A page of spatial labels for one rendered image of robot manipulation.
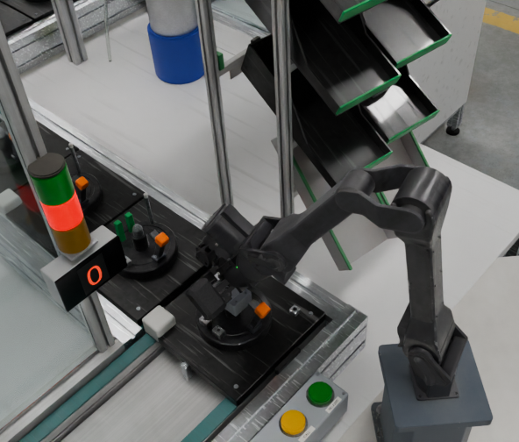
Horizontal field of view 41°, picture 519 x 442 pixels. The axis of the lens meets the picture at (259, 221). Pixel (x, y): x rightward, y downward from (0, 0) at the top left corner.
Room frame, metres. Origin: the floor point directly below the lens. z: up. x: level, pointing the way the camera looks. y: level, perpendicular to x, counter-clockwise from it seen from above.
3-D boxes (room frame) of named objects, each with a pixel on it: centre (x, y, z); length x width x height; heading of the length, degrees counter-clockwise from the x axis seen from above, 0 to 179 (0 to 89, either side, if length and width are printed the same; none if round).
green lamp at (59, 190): (0.72, 0.28, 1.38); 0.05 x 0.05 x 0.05
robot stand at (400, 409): (0.56, -0.25, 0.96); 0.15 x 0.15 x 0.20; 0
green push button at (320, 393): (0.60, -0.08, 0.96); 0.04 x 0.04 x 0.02
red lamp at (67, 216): (0.72, 0.28, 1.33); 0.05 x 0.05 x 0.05
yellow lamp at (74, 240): (0.72, 0.28, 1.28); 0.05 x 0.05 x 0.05
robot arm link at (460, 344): (0.56, -0.24, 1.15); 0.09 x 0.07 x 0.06; 149
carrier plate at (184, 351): (0.77, 0.06, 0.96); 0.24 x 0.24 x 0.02; 45
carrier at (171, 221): (0.95, 0.24, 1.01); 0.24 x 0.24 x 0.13; 45
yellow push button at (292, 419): (0.56, -0.03, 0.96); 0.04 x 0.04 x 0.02
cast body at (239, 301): (0.78, 0.07, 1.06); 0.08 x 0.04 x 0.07; 45
